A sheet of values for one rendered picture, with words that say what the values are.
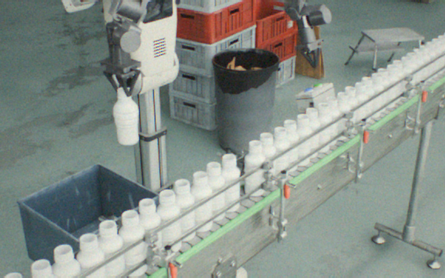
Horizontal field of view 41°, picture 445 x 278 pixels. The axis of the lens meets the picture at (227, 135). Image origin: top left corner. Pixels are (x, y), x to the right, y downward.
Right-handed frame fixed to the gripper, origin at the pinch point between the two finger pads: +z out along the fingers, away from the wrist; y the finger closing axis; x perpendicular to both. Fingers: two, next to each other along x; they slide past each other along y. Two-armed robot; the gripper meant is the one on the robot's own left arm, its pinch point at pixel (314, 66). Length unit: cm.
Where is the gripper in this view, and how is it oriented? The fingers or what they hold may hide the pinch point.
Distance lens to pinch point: 222.7
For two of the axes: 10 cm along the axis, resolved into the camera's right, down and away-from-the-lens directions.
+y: 6.6, -3.5, 6.7
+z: 2.7, 9.4, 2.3
